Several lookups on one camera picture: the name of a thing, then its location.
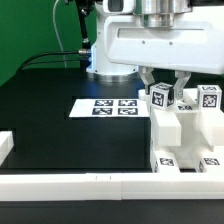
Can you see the white chair seat piece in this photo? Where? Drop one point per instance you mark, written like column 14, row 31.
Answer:
column 183, row 154

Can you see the white left fence rail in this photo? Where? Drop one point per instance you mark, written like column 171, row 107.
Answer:
column 6, row 144

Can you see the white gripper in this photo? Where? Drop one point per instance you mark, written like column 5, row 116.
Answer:
column 195, row 44

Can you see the white flat back plate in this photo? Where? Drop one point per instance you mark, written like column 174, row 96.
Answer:
column 84, row 108

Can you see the white front fence rail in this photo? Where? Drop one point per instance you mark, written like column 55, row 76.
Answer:
column 112, row 186

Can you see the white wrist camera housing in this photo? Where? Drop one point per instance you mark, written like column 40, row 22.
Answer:
column 118, row 6

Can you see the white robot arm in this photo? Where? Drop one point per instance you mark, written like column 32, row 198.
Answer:
column 152, row 14

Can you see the white fence rail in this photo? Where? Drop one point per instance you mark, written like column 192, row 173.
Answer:
column 112, row 186
column 6, row 144

